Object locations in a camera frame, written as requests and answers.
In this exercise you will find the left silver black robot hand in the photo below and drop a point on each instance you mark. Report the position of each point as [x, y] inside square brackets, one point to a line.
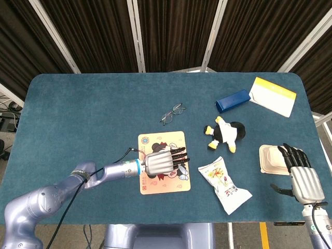
[159, 164]

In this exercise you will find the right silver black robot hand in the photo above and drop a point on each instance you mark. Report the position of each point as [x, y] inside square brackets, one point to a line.
[306, 184]

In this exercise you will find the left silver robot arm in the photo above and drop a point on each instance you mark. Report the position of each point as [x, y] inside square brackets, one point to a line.
[52, 194]

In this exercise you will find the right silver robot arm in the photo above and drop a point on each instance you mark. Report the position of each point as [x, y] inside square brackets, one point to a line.
[308, 225]

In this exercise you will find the cartoon girl mouse pad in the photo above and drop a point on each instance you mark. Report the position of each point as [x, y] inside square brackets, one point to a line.
[155, 186]

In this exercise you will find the beige takeout container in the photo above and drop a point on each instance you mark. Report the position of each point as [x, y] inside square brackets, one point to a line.
[271, 160]

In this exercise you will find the thin metal eyeglasses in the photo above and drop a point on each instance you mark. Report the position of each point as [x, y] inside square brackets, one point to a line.
[168, 117]

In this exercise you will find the white snack bag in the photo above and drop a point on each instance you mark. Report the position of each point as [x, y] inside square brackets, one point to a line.
[223, 184]

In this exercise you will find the silver robot torso base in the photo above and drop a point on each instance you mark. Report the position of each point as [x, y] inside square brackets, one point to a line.
[160, 237]

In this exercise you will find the black white plush doll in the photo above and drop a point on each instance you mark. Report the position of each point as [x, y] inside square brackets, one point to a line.
[225, 133]

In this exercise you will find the blue glasses case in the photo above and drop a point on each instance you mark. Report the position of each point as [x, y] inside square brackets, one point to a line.
[232, 100]

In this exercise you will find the dark pleated screen panel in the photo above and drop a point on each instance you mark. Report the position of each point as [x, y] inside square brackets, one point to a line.
[176, 31]
[259, 31]
[316, 83]
[23, 39]
[90, 33]

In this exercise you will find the blue felt table mat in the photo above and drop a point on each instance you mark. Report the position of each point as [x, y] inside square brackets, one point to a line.
[77, 103]

